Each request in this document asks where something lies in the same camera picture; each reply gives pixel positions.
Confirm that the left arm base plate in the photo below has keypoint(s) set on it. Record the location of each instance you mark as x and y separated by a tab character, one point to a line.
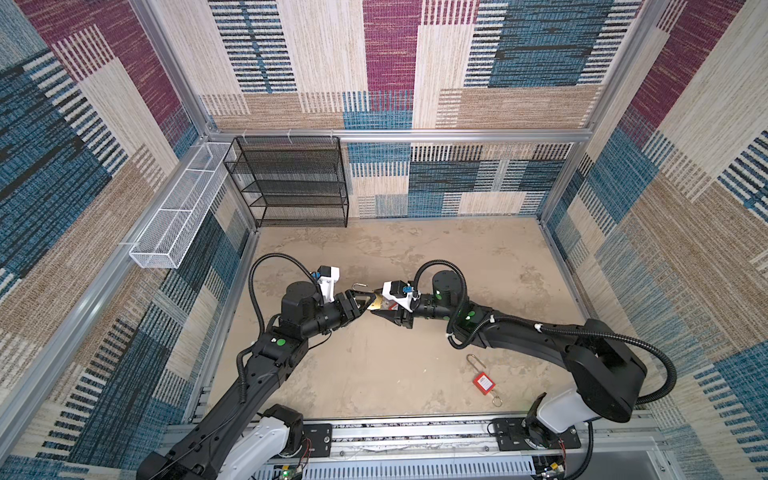
311	440

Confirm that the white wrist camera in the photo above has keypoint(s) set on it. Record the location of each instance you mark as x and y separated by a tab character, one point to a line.
400	292
327	277

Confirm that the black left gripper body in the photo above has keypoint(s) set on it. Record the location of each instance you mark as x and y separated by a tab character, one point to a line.
336	315

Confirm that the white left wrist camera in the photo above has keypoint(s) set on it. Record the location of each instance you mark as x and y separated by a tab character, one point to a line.
327	277

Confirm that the black wire shelf rack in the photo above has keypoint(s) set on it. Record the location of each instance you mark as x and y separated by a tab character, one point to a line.
290	181

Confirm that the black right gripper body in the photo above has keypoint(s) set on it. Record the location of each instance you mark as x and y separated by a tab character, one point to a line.
406	317

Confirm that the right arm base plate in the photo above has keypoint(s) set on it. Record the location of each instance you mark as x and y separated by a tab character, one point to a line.
517	434

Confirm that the brass padlock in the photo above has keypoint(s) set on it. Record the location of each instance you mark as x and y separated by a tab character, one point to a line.
381	303

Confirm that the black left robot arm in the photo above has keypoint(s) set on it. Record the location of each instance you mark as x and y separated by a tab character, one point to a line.
233	440

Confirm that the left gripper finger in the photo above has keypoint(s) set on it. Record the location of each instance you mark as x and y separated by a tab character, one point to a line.
361	311
363	299

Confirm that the red padlock near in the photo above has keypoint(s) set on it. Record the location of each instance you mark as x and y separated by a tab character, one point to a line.
482	381

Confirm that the aluminium front rail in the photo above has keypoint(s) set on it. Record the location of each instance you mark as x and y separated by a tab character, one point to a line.
460	447

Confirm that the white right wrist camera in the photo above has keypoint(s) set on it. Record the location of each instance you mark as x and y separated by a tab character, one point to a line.
400	292

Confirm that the white mesh wall basket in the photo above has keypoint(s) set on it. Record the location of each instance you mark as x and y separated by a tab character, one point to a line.
166	239

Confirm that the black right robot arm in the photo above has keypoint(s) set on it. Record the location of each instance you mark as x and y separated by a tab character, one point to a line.
611	373

